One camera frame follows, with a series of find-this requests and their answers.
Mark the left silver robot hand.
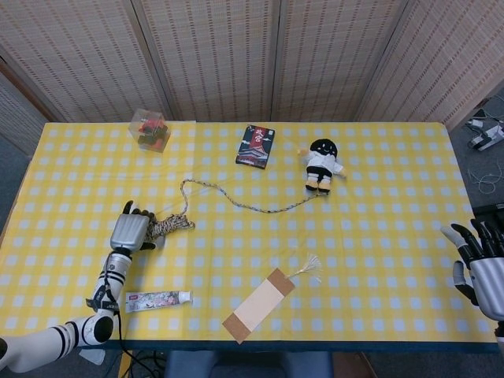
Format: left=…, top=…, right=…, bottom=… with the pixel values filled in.
left=109, top=199, right=159, bottom=254

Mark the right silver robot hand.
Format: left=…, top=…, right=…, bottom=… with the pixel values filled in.
left=439, top=218, right=504, bottom=322

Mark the speckled beige braided rope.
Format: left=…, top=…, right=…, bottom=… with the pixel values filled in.
left=147, top=179, right=328, bottom=241

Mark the floral toothpaste tube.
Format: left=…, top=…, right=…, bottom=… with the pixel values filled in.
left=124, top=290, right=194, bottom=314

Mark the clear box with red ornaments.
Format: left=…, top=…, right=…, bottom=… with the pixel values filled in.
left=129, top=108, right=172, bottom=154

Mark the yellow checked tablecloth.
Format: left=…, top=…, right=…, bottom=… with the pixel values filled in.
left=0, top=121, right=499, bottom=344

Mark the grey white device on floor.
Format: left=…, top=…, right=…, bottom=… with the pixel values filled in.
left=466, top=116, right=504, bottom=153

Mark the brown pink tasselled bookmark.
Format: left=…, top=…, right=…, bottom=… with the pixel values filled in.
left=222, top=254, right=323, bottom=346

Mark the dark pagoda print card box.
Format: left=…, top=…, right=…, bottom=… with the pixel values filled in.
left=235, top=124, right=277, bottom=170

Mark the blue grey chair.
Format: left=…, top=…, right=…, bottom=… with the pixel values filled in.
left=164, top=349, right=334, bottom=378

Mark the woven bamboo folding screen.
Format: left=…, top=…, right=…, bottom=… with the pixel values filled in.
left=0, top=0, right=504, bottom=129

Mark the black and white plush doll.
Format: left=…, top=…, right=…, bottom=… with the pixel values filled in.
left=297, top=137, right=348, bottom=195

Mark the thin white cable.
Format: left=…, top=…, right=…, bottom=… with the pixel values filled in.
left=468, top=157, right=504, bottom=195

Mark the black cable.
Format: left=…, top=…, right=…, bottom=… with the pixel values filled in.
left=116, top=310, right=169, bottom=378

